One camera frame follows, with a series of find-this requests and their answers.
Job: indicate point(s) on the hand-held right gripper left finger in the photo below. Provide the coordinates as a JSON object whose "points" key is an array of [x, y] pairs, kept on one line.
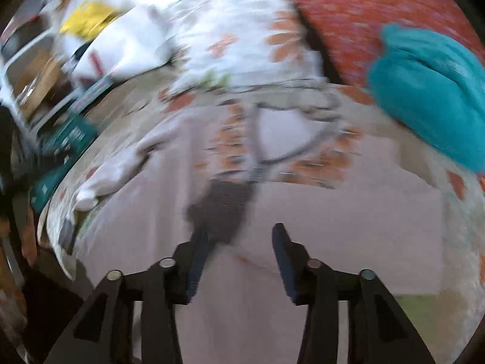
{"points": [[197, 269]]}

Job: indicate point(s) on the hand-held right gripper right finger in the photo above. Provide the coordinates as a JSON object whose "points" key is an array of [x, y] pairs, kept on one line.
{"points": [[282, 265]]}

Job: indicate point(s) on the pink small shirt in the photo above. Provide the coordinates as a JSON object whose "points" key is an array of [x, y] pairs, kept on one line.
{"points": [[341, 227]]}

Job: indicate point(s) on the white floral bedspread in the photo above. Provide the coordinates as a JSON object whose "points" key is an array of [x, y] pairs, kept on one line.
{"points": [[466, 242]]}

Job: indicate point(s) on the teal box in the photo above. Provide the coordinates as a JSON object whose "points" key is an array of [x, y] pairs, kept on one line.
{"points": [[66, 132]]}

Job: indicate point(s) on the teal fluffy cloth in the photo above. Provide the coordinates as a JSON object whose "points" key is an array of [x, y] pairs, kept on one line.
{"points": [[428, 91]]}

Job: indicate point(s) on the white plastic bag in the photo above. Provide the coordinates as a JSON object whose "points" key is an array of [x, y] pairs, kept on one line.
{"points": [[129, 41]]}

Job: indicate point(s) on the white floral pillow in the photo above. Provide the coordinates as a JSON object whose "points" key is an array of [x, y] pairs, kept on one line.
{"points": [[242, 26]]}

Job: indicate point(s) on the red patterned pillow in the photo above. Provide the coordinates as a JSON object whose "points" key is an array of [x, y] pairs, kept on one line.
{"points": [[360, 15]]}

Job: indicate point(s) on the yellow plastic bag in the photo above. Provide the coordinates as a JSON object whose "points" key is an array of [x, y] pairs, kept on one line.
{"points": [[89, 17]]}

